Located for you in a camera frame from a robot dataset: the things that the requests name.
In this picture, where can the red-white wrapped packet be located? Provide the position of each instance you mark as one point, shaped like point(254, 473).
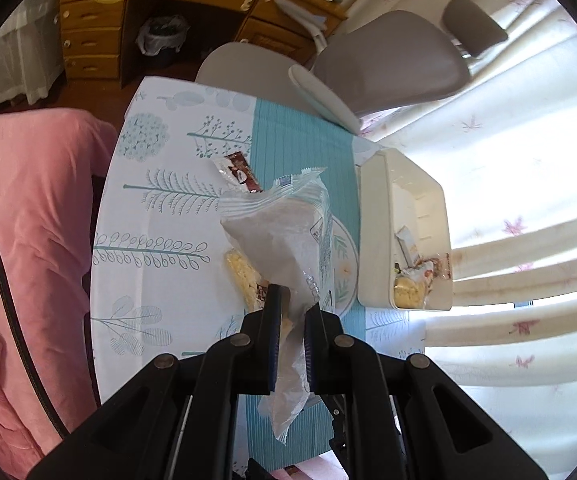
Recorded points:
point(433, 266)

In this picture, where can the wooden desk with drawers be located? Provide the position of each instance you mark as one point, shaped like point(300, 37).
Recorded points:
point(98, 20)

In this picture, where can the white sheer cloth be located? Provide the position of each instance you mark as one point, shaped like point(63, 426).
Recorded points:
point(8, 60)

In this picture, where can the white flower-print curtain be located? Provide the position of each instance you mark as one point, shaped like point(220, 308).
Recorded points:
point(518, 185)

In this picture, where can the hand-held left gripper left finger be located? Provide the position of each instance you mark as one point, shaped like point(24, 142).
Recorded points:
point(271, 350)

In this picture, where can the small brown packet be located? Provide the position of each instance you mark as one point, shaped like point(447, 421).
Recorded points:
point(242, 172)

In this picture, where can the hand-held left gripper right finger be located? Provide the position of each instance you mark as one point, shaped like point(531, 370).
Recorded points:
point(309, 355)

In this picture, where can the trash bin with bag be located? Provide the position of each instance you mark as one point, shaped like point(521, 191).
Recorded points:
point(161, 35)

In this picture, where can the beige biscuit packet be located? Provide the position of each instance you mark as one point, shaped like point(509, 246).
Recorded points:
point(407, 245)

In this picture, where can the yellow noodle cake packet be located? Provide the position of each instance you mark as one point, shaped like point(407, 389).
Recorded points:
point(241, 272)

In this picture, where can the pink blanket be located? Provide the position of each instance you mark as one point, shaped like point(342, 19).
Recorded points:
point(33, 200)

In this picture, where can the white plastic box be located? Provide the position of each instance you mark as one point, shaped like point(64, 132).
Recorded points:
point(373, 220)

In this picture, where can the large clear white-filled packet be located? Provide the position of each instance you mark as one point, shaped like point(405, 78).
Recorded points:
point(278, 230)

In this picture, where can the grey office chair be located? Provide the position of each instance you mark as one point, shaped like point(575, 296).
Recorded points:
point(393, 60)

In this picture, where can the floral plate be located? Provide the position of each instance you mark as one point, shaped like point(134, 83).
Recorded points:
point(344, 260)

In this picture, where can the small yellow cookie packet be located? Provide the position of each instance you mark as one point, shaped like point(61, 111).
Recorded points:
point(408, 292)

